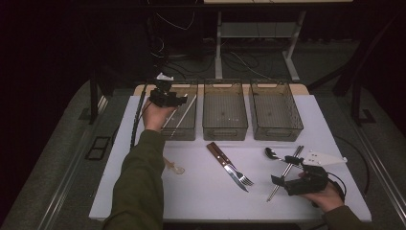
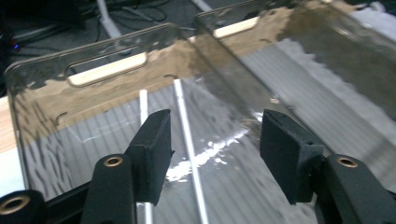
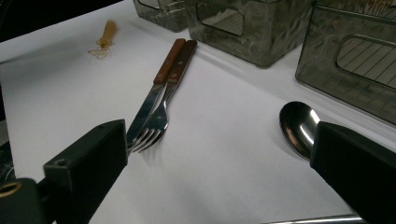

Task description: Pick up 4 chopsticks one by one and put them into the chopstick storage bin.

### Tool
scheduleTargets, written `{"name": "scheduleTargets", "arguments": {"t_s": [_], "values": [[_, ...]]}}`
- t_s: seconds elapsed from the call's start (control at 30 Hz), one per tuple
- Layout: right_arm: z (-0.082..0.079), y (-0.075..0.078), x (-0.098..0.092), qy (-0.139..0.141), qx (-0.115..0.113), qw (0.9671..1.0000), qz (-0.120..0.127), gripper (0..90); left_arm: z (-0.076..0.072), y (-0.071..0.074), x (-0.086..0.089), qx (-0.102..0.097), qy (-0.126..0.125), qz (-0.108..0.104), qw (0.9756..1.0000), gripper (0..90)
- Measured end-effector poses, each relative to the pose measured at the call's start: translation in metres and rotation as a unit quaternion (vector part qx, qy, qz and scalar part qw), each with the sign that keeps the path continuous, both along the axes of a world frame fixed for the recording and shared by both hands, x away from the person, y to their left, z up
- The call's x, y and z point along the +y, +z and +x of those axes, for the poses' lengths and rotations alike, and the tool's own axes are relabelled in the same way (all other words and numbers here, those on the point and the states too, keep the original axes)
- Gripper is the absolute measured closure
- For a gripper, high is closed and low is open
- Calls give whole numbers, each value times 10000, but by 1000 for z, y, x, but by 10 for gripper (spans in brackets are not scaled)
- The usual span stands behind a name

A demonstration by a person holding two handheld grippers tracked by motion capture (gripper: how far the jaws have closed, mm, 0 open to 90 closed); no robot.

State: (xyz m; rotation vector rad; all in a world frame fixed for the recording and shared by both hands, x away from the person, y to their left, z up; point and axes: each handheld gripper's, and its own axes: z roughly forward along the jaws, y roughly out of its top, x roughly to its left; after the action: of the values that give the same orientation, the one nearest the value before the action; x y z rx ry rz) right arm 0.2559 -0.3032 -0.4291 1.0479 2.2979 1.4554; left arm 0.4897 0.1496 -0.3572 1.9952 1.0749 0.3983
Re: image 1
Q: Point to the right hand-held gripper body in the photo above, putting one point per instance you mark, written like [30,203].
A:
[309,183]

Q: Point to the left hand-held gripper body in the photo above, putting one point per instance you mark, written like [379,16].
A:
[166,97]

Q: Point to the metal chopstick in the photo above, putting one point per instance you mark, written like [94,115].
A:
[298,151]
[277,185]

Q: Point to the metal spoon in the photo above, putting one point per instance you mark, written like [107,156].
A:
[271,154]

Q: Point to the grey translucent bin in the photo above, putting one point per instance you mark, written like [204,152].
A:
[274,108]
[183,127]
[225,108]

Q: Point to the person's left hand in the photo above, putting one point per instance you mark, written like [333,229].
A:
[156,116]

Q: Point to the person's right hand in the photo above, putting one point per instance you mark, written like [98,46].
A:
[328,199]

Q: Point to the black metal stand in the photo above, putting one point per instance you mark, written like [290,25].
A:
[93,102]
[356,102]

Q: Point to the white desk with metal frame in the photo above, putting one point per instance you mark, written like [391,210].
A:
[218,48]

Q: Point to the metal rail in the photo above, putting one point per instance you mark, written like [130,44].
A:
[59,198]
[379,166]

